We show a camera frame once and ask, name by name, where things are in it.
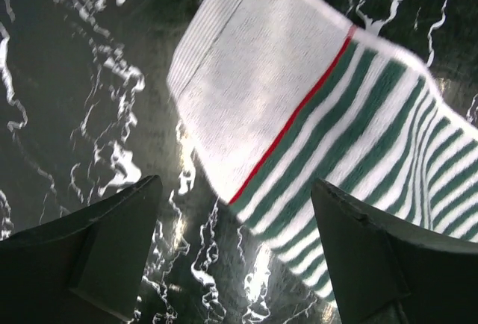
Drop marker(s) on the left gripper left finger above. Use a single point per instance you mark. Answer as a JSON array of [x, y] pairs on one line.
[[85, 267]]

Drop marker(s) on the green white striped towel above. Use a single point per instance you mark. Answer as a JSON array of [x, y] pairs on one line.
[[278, 93]]

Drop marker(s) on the black marbled table mat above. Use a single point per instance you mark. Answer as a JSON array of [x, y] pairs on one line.
[[84, 111]]

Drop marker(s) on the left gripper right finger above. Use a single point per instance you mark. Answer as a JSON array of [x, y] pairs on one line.
[[386, 270]]

